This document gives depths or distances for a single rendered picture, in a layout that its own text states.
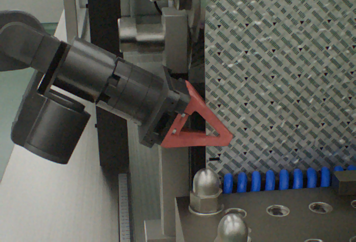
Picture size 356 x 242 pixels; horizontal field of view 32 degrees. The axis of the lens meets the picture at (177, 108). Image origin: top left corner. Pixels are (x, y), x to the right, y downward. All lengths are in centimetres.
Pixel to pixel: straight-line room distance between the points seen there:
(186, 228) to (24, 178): 48
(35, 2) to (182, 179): 560
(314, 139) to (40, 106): 31
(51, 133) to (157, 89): 12
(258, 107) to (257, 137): 4
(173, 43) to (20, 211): 37
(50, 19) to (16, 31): 575
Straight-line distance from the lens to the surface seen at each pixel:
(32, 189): 102
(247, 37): 67
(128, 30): 74
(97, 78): 64
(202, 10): 65
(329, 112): 72
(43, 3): 634
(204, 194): 64
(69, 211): 94
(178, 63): 74
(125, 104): 65
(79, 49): 64
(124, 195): 97
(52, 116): 65
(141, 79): 65
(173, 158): 79
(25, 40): 62
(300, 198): 68
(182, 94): 63
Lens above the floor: 135
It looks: 20 degrees down
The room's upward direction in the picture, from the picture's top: 1 degrees counter-clockwise
